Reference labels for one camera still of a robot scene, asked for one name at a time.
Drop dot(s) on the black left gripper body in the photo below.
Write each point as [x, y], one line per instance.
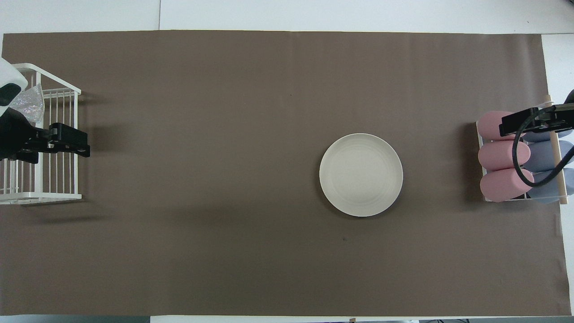
[13, 134]

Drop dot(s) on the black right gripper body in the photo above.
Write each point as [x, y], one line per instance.
[558, 117]

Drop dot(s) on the crinkled clear plastic wrapper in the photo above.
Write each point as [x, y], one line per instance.
[29, 105]

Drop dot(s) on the cream round plate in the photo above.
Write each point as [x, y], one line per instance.
[361, 175]

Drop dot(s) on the pink plastic cup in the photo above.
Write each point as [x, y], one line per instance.
[491, 125]
[504, 185]
[497, 155]

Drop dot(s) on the white cup rack wooden rod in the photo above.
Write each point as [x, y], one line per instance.
[559, 179]

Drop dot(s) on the brown paper table mat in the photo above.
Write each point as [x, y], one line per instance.
[224, 179]

